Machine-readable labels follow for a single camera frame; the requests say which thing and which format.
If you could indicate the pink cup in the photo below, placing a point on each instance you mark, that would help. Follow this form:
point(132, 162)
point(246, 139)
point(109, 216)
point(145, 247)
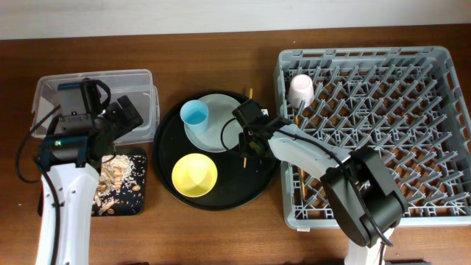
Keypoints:
point(301, 89)

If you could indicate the white label on bin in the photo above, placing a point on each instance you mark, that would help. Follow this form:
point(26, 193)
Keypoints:
point(43, 109)

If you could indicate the wooden chopstick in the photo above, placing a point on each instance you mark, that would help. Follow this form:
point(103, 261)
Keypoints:
point(301, 172)
point(250, 97)

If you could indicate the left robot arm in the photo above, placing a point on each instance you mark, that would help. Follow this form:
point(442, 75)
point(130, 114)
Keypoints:
point(82, 130)

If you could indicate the grey dishwasher rack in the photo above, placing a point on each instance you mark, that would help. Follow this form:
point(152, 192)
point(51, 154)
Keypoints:
point(404, 102)

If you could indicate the black rectangular tray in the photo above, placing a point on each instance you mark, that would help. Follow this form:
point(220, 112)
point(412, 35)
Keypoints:
point(125, 206)

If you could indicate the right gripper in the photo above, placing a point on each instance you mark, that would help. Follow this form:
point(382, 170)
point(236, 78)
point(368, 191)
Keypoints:
point(243, 145)

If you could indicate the grey round plate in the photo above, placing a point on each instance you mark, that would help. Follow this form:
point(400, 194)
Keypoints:
point(220, 112)

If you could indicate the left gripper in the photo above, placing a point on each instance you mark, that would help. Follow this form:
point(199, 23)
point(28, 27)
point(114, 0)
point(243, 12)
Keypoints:
point(124, 125)

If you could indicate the round black serving tray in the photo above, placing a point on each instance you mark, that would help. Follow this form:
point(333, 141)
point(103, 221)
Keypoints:
point(236, 185)

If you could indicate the light blue cup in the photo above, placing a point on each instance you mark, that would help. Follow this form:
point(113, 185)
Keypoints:
point(195, 115)

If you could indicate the food scraps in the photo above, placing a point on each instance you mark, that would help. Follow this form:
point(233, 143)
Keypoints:
point(114, 176)

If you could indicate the yellow bowl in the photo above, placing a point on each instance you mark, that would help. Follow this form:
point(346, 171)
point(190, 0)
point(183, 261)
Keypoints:
point(194, 175)

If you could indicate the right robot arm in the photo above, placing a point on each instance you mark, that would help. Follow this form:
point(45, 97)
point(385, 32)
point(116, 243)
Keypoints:
point(366, 201)

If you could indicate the clear plastic waste bin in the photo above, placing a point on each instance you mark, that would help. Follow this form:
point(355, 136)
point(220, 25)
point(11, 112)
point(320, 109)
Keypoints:
point(137, 84)

